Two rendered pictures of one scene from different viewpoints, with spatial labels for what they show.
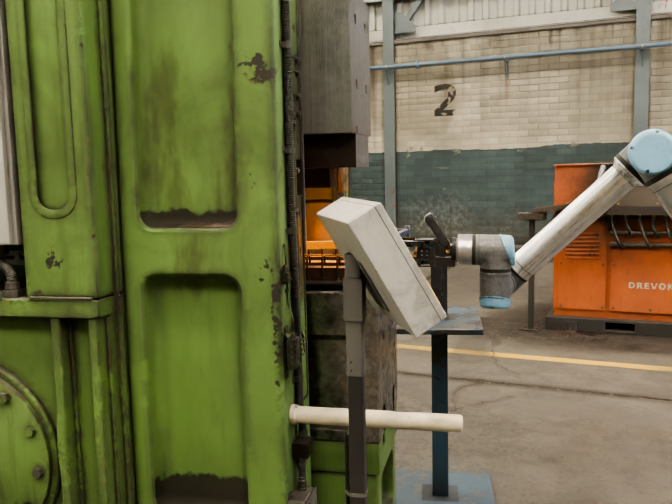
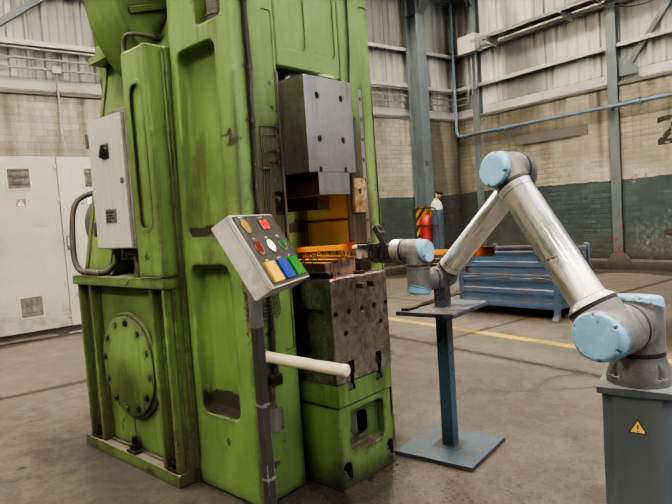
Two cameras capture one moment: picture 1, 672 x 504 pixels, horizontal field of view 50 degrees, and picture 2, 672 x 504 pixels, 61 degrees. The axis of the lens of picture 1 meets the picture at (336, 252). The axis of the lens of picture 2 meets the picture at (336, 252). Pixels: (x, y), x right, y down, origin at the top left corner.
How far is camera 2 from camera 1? 128 cm
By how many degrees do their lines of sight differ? 29
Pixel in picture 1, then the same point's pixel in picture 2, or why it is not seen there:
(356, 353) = (252, 313)
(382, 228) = (230, 231)
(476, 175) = not seen: outside the picture
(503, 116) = not seen: outside the picture
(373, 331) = (329, 307)
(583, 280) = not seen: outside the picture
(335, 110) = (300, 157)
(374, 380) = (332, 341)
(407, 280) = (247, 264)
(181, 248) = (204, 249)
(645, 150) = (487, 168)
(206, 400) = (226, 344)
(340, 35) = (300, 108)
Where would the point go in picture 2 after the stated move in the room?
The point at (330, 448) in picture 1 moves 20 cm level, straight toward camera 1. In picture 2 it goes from (313, 386) to (288, 401)
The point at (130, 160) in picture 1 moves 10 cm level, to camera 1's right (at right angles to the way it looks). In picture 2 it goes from (183, 198) to (200, 196)
